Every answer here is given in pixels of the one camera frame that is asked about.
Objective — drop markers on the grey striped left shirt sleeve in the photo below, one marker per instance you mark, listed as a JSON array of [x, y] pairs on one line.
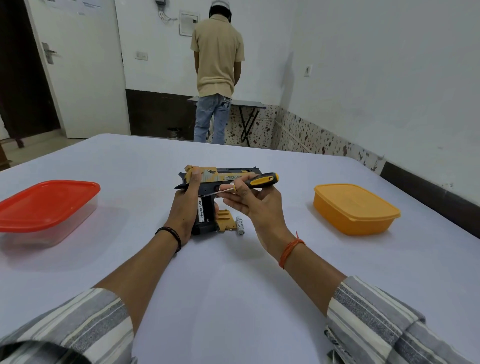
[[71, 330]]

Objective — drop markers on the tan plastic grip panel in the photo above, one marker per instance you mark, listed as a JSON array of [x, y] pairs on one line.
[[226, 221]]

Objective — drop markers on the white wall socket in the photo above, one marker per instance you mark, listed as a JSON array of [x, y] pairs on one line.
[[308, 70]]

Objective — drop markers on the white wall switch plate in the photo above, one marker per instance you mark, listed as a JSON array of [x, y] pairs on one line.
[[141, 56]]

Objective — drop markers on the person's left forearm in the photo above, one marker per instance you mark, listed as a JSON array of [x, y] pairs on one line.
[[144, 270]]

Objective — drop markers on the person's right thumb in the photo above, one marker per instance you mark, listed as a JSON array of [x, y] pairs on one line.
[[234, 187]]

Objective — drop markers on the clear container with red lid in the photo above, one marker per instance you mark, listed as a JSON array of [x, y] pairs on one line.
[[45, 204]]

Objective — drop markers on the black and tan toy pistol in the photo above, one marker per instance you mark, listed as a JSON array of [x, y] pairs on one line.
[[207, 225]]

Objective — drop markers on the white door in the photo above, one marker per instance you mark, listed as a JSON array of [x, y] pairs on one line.
[[86, 75]]

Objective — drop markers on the person's right hand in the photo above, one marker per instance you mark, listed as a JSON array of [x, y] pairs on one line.
[[262, 217]]

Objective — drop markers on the person's left thumb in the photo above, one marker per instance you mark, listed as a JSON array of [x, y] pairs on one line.
[[195, 177]]

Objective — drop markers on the person's right forearm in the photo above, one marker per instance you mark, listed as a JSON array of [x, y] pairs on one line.
[[311, 277]]

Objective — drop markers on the orange plastic lidded container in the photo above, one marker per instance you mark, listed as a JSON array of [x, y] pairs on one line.
[[352, 210]]

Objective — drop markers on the grey striped right shirt sleeve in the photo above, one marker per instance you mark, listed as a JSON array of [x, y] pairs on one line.
[[378, 326]]

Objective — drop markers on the grey folding table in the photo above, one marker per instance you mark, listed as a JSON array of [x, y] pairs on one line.
[[248, 104]]

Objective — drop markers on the white electrical panel box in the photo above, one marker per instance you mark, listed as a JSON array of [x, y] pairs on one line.
[[186, 23]]

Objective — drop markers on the white cylindrical battery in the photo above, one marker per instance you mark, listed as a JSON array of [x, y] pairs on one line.
[[240, 226]]

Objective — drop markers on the steel pot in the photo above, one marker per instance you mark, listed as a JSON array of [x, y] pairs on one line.
[[174, 133]]

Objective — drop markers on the grey striped shirt sleeve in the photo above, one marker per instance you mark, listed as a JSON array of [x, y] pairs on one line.
[[378, 326], [71, 330]]

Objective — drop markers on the person's left hand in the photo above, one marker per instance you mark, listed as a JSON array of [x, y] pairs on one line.
[[183, 213]]

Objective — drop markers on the black wrist band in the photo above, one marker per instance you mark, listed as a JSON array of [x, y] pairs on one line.
[[173, 234]]

